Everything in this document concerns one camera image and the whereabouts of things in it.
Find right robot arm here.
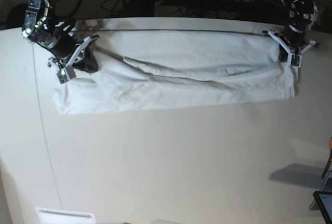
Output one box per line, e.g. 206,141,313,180
22,0,99,73

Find white T-shirt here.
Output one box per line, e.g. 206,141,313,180
53,18,298,115

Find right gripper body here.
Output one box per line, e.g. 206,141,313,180
44,34,81,60

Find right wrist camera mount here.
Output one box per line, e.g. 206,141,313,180
47,35,99,84

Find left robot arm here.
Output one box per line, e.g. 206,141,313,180
265,0,318,67

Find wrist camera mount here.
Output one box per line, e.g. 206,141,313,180
47,35,99,84
262,30,320,68

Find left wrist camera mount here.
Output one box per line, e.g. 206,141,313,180
262,30,320,68

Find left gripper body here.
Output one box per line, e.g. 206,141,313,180
282,25,306,49

